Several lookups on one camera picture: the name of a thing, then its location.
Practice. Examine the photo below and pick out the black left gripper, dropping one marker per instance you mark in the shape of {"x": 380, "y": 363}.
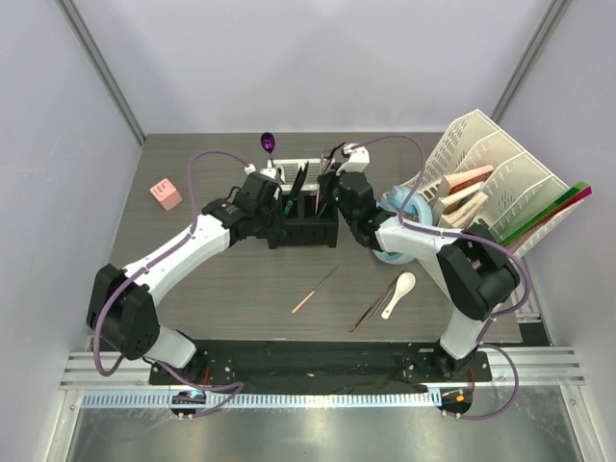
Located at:
{"x": 275, "y": 229}

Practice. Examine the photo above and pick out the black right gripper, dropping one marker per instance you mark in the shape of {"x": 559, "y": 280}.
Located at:
{"x": 327, "y": 181}

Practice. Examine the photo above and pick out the green patterned chopstick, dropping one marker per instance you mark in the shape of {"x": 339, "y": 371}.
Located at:
{"x": 288, "y": 208}

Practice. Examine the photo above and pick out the black knife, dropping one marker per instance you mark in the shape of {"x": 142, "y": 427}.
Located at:
{"x": 291, "y": 194}

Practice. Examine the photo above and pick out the purple iridescent spoon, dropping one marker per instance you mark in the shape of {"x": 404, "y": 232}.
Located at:
{"x": 268, "y": 143}

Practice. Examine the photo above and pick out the dark brown chopstick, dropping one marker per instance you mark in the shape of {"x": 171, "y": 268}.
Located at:
{"x": 369, "y": 310}

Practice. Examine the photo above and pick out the large white ceramic spoon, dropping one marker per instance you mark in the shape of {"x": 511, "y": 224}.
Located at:
{"x": 404, "y": 285}

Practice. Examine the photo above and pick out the rose gold chopstick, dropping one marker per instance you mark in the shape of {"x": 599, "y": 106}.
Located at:
{"x": 313, "y": 291}

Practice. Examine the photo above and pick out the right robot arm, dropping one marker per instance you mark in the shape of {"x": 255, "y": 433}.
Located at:
{"x": 478, "y": 275}

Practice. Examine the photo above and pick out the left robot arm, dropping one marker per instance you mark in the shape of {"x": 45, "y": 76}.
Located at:
{"x": 123, "y": 302}

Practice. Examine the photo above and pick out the light blue headphones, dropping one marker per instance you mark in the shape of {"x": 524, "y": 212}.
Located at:
{"x": 413, "y": 245}

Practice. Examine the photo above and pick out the black slotted utensil caddy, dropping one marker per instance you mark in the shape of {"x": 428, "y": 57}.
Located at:
{"x": 303, "y": 228}

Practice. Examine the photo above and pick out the pink cube power adapter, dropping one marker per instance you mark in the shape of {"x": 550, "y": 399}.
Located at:
{"x": 166, "y": 194}

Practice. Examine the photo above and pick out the red book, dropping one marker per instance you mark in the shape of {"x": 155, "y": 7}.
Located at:
{"x": 456, "y": 182}

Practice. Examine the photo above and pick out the white desk file organizer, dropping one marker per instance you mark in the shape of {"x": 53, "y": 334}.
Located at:
{"x": 519, "y": 188}

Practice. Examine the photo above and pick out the green and magenta folders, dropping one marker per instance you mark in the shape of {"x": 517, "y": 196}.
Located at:
{"x": 577, "y": 191}

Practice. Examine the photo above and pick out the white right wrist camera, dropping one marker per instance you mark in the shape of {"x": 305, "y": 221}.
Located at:
{"x": 357, "y": 158}

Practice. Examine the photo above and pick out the black mounting base plate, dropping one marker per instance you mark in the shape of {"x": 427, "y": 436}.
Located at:
{"x": 324, "y": 367}

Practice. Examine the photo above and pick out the aluminium frame rail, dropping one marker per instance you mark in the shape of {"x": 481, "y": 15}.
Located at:
{"x": 130, "y": 386}

